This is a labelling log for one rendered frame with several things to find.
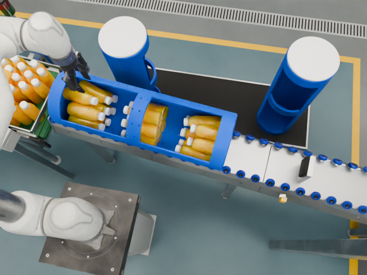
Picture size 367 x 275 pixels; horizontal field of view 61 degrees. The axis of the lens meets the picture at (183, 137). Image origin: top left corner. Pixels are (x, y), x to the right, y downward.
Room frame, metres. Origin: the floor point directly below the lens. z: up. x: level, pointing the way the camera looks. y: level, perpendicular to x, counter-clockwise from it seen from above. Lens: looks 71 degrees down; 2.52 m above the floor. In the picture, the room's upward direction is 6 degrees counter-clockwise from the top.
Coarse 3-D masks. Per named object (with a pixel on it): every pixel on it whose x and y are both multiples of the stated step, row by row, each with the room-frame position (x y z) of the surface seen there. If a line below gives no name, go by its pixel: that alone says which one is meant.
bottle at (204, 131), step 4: (196, 124) 0.52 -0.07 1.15; (200, 124) 0.51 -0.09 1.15; (204, 124) 0.51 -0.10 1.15; (196, 128) 0.50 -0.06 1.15; (200, 128) 0.49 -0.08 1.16; (204, 128) 0.49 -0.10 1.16; (208, 128) 0.49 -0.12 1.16; (212, 128) 0.49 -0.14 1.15; (216, 128) 0.49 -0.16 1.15; (196, 132) 0.48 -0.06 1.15; (200, 132) 0.48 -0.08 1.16; (204, 132) 0.47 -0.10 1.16; (208, 132) 0.47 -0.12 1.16; (212, 132) 0.47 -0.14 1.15; (216, 132) 0.47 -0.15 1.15; (200, 136) 0.46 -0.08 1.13; (204, 136) 0.46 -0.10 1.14; (208, 136) 0.45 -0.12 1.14; (212, 136) 0.45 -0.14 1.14; (212, 140) 0.44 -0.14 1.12
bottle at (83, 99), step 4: (64, 88) 0.79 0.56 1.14; (68, 88) 0.79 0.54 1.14; (64, 92) 0.77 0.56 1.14; (68, 92) 0.76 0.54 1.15; (72, 92) 0.76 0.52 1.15; (76, 92) 0.75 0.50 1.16; (88, 92) 0.75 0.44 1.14; (64, 96) 0.75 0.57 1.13; (68, 96) 0.75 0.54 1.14; (72, 96) 0.74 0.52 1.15; (76, 96) 0.73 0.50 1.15; (80, 96) 0.73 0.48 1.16; (84, 96) 0.72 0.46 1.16; (88, 96) 0.72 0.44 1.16; (92, 96) 0.73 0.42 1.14; (72, 100) 0.73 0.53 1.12; (76, 100) 0.72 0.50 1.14; (80, 100) 0.71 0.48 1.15; (84, 100) 0.70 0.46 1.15; (88, 100) 0.70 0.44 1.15; (84, 104) 0.70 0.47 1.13; (88, 104) 0.69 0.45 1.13
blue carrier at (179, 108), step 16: (80, 80) 0.88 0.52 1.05; (96, 80) 0.78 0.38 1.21; (112, 80) 0.80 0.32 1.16; (128, 96) 0.77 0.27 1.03; (144, 96) 0.66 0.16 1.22; (160, 96) 0.66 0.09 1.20; (64, 112) 0.71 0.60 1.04; (144, 112) 0.57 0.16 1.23; (176, 112) 0.65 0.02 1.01; (192, 112) 0.63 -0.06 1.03; (208, 112) 0.55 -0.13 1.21; (224, 112) 0.54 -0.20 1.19; (80, 128) 0.58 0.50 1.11; (112, 128) 0.62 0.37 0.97; (128, 128) 0.52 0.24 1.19; (176, 128) 0.58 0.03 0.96; (224, 128) 0.45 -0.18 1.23; (144, 144) 0.45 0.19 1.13; (160, 144) 0.50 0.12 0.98; (176, 144) 0.49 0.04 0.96; (224, 144) 0.39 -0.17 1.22; (192, 160) 0.36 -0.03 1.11; (224, 160) 0.33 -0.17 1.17
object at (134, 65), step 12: (144, 48) 1.06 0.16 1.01; (108, 60) 1.05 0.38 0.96; (120, 60) 1.01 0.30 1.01; (132, 60) 1.01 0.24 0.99; (144, 60) 1.26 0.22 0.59; (120, 72) 1.01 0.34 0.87; (132, 72) 1.00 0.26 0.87; (144, 72) 1.03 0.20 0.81; (132, 84) 1.00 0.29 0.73; (144, 84) 1.02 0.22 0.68
